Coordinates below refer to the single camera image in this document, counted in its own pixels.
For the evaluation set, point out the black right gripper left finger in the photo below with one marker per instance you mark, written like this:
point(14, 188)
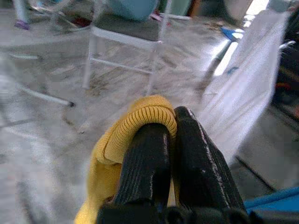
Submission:
point(144, 168)

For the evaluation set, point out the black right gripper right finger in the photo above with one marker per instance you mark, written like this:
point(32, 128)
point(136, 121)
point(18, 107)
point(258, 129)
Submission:
point(198, 168)

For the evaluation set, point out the yellow shirt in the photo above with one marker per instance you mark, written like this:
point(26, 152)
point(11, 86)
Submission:
point(112, 140)

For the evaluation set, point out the blue plastic hanger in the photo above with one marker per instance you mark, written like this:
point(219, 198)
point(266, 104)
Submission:
point(275, 200)

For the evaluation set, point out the white shirt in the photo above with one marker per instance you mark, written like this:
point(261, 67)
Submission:
point(245, 93)

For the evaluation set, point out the blue floor mat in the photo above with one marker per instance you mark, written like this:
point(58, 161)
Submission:
point(230, 32)

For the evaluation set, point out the white folding chair blue cover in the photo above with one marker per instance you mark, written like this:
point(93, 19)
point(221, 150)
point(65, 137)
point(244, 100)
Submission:
point(128, 28)

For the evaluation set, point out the purple slipper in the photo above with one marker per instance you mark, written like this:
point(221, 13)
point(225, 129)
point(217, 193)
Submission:
point(22, 24)

